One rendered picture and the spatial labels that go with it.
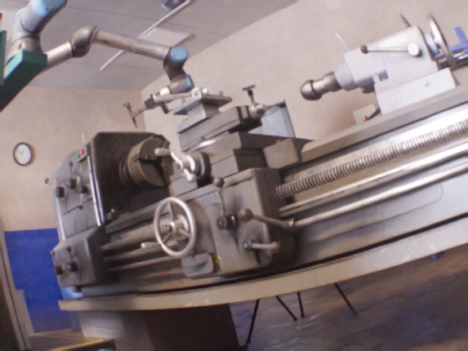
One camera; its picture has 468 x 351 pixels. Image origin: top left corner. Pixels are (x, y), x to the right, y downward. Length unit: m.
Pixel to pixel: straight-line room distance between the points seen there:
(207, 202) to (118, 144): 1.04
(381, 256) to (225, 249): 0.58
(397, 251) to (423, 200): 0.22
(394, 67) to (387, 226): 0.55
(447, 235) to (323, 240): 0.56
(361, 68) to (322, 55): 3.74
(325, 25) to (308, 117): 1.22
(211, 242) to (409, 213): 0.69
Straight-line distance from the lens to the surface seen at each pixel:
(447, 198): 1.35
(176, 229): 1.60
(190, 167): 1.55
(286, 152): 1.56
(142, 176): 2.32
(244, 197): 1.49
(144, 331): 2.19
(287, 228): 1.49
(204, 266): 1.62
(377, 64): 1.62
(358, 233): 1.47
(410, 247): 1.22
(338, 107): 5.18
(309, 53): 5.47
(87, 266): 2.32
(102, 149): 2.46
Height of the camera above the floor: 0.53
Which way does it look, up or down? 9 degrees up
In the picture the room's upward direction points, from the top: 13 degrees counter-clockwise
